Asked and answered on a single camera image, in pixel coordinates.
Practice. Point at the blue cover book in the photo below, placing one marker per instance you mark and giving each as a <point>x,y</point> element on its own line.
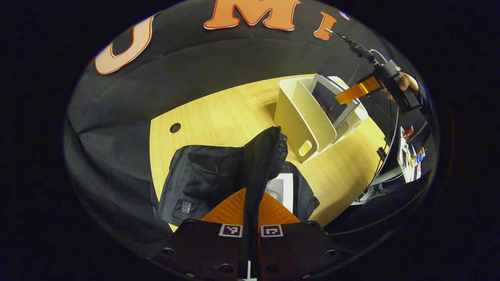
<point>328,103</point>

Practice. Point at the white cluttered side table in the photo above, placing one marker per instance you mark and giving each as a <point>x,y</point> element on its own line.
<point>408,164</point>

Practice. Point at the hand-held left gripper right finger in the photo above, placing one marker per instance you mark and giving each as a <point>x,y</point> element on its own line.
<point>300,249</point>

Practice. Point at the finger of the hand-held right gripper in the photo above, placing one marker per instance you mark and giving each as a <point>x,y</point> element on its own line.
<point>355,90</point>

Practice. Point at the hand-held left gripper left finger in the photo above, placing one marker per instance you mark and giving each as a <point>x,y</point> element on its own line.
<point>203,249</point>

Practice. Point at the white spine book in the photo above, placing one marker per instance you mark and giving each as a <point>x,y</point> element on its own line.
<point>285,187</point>

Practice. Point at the white bookshelf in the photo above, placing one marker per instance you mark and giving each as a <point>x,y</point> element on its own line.
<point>297,113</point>

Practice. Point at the black schoolbag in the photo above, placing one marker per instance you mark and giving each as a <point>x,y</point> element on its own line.
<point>207,175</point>

